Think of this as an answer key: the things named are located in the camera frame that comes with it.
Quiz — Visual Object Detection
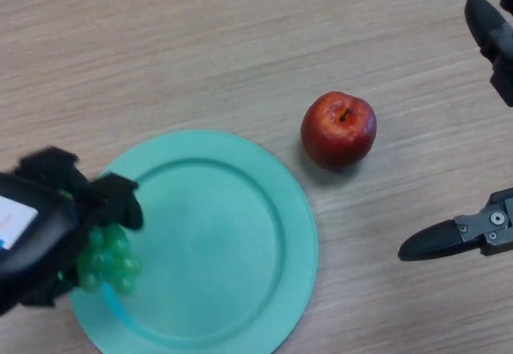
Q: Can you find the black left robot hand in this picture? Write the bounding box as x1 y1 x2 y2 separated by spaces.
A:
0 147 144 317

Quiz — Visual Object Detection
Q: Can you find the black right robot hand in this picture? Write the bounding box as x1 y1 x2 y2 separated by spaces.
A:
398 0 513 262

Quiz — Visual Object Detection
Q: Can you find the green grapes bunch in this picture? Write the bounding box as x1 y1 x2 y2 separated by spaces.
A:
75 223 143 296

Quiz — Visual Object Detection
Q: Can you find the teal round plate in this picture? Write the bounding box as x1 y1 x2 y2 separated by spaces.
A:
68 129 319 354

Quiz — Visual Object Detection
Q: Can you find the red apple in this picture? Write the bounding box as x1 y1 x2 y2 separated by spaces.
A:
300 91 378 171

